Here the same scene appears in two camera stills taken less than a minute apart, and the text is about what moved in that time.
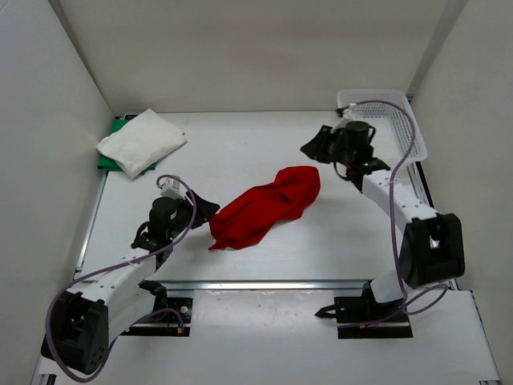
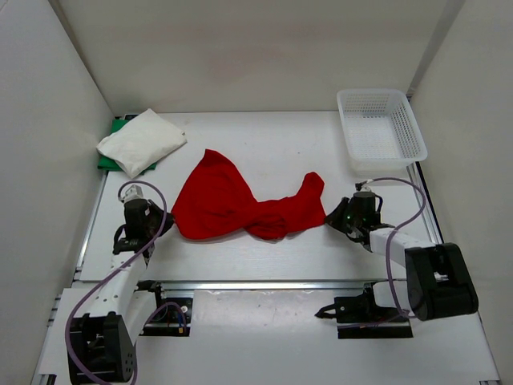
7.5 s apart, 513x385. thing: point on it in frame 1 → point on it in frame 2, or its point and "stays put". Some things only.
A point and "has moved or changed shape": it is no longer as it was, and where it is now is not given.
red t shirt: [246, 217] has moved or changed shape
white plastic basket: [398, 139] stays put
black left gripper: [206, 209] → [169, 221]
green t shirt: [105, 163] stays put
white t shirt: [141, 142] stays put
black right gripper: [317, 149] → [335, 219]
